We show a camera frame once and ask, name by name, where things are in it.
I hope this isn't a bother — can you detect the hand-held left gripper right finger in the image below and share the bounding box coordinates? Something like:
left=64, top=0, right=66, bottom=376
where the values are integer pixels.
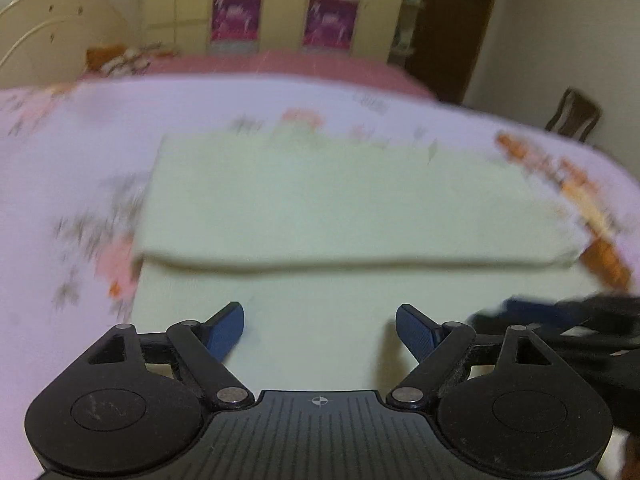
left=385, top=304, right=557, bottom=411

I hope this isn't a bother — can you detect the orange floral pillow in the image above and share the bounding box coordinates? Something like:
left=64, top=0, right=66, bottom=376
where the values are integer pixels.
left=85, top=42, right=182, bottom=77

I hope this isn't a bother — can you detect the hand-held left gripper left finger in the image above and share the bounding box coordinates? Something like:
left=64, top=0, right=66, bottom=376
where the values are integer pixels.
left=88, top=301, right=256, bottom=409

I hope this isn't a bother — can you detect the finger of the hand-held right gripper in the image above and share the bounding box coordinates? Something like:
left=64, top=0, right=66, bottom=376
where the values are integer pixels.
left=469, top=298, right=596, bottom=337

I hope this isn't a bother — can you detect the cream wardrobe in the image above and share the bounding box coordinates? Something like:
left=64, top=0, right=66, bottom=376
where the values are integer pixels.
left=139, top=0, right=418, bottom=66

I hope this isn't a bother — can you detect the brown wooden chair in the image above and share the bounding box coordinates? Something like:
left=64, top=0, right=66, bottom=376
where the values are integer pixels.
left=544, top=87, right=603, bottom=142

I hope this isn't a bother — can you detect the floral lilac blanket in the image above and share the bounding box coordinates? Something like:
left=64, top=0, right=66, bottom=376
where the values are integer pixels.
left=0, top=74, right=640, bottom=480

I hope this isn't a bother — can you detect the magenta wardrobe poster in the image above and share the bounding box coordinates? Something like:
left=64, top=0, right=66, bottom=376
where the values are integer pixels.
left=210, top=0, right=263, bottom=44
left=302, top=0, right=359, bottom=50

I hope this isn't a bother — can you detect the cream small cloth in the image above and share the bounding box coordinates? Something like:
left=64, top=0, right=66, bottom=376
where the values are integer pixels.
left=107, top=132, right=591, bottom=393

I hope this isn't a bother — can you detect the cream arched headboard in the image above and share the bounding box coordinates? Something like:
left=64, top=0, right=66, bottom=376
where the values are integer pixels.
left=0, top=0, right=133, bottom=92

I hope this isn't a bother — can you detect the pink bed sheet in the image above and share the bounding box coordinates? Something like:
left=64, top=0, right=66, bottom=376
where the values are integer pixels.
left=75, top=50, right=441, bottom=102

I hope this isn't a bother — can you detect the dark brown door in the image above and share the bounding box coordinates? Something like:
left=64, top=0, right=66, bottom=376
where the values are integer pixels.
left=402, top=0, right=503, bottom=107

